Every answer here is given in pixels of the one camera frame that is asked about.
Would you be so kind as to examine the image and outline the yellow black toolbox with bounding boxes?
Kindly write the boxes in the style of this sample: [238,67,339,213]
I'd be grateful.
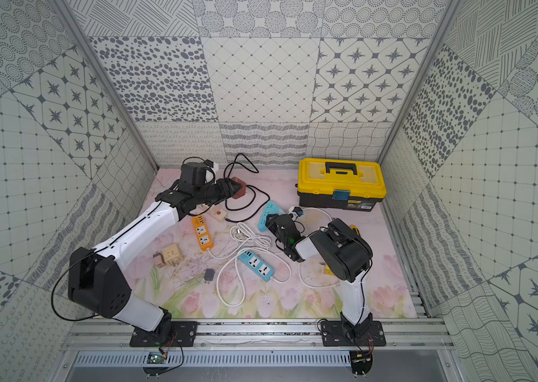
[297,158,388,211]

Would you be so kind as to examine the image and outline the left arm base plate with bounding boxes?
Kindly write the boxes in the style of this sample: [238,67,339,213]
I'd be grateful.
[129,321,199,348]

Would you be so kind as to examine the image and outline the yellow plug adapter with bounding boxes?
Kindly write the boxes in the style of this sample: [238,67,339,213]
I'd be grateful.
[324,264,335,276]

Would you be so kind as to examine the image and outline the blue power strip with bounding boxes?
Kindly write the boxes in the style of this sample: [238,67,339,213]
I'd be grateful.
[238,250,275,282]

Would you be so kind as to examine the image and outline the aluminium rail frame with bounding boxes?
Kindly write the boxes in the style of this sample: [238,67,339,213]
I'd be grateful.
[60,318,455,351]

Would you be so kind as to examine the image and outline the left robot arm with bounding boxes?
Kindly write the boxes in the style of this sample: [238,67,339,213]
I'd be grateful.
[63,160,242,342]

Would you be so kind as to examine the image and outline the pink dual USB charger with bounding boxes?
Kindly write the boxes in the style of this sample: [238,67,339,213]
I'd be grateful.
[153,253,165,268]

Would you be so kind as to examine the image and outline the dark grey plug adapter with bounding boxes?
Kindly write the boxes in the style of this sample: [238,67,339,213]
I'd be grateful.
[204,268,216,283]

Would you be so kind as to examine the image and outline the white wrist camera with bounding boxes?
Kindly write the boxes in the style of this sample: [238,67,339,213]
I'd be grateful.
[289,206,303,218]

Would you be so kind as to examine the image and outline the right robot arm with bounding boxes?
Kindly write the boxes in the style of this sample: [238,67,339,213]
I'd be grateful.
[265,214,373,334]

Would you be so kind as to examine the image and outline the black power cable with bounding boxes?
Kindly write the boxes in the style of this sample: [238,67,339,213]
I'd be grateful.
[220,152,272,224]

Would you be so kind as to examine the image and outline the teal power strip base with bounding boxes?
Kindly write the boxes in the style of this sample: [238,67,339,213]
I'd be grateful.
[257,201,285,232]

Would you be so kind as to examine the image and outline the cream power strip red sockets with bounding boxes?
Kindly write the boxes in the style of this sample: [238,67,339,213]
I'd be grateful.
[205,206,227,222]

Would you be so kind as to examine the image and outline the yellow utility knife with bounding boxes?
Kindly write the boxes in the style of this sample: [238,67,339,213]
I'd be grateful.
[349,225,360,236]

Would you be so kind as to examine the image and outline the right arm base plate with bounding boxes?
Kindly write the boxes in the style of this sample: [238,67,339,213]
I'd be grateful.
[317,318,387,348]

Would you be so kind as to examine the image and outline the orange power strip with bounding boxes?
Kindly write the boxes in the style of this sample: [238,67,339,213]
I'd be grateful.
[191,216,213,251]

